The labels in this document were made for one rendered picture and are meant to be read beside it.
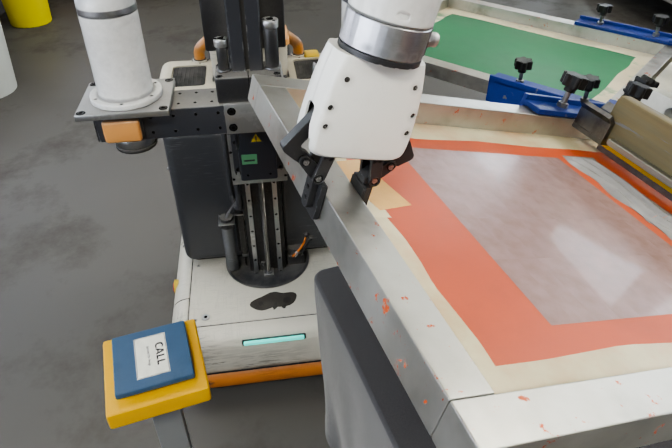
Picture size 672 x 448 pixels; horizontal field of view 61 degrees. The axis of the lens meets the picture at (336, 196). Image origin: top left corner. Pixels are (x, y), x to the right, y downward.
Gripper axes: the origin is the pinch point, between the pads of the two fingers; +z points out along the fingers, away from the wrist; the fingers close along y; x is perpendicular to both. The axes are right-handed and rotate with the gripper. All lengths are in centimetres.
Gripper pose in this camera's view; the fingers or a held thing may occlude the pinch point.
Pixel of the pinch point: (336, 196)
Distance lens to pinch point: 57.4
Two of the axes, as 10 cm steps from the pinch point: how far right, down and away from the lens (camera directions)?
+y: -9.1, -0.2, -4.2
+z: -2.5, 8.4, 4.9
